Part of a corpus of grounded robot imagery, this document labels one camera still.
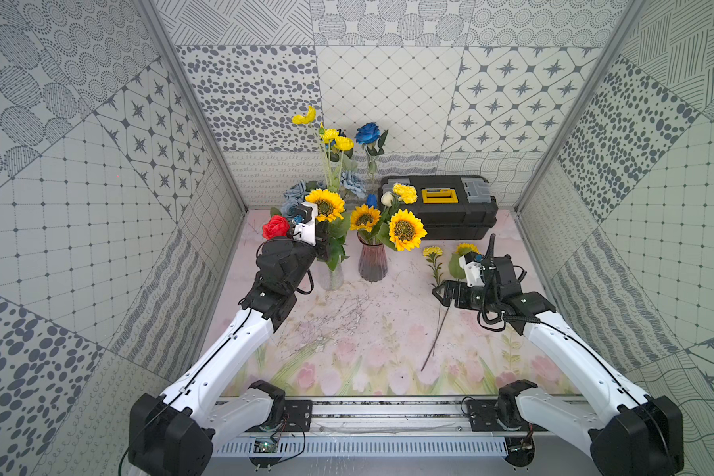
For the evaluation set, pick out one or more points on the clear glass vase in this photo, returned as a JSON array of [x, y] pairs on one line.
[[330, 273]]

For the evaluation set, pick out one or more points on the dusty blue rose bunch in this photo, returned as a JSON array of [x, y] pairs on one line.
[[350, 182]]

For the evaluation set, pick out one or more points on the large yellow sunflower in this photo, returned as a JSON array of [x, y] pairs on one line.
[[331, 226]]

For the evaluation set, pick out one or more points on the yellow poppy spray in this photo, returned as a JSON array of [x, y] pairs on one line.
[[336, 149]]

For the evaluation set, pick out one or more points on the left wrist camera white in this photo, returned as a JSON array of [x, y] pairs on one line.
[[304, 219]]

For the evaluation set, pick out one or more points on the yellow carnation flower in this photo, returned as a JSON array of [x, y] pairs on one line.
[[433, 255]]

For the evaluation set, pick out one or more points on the red rose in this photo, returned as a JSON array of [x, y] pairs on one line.
[[277, 226]]

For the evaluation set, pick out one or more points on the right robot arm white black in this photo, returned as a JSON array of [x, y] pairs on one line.
[[625, 430]]

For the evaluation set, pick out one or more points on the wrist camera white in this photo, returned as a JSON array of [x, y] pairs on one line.
[[472, 266], [304, 219]]

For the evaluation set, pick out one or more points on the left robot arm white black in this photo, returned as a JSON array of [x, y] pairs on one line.
[[176, 432]]

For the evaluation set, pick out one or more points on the aluminium mounting rail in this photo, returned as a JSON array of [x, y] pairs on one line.
[[393, 416]]

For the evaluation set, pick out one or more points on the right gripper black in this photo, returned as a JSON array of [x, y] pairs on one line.
[[461, 289]]

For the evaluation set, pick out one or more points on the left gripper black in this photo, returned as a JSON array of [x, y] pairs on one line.
[[300, 215]]

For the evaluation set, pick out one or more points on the dark blue rose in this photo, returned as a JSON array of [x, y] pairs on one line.
[[372, 139]]

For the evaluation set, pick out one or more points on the yellow sunflower in pink vase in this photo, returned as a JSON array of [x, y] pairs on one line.
[[406, 231]]

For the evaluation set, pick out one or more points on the yellow carnation near toolbox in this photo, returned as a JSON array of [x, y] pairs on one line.
[[399, 194]]

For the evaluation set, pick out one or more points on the yellow sunflower with bud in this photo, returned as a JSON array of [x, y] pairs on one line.
[[457, 275]]

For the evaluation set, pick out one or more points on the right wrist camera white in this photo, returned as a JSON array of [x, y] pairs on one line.
[[472, 266]]

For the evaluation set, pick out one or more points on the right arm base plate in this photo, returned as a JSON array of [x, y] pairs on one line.
[[481, 414]]

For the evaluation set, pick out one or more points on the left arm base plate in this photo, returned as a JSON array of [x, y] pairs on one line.
[[288, 415]]

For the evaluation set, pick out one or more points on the small yellow sunflower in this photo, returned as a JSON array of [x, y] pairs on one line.
[[364, 219]]

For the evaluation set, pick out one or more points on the black toolbox yellow latch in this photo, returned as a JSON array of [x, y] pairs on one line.
[[454, 208]]

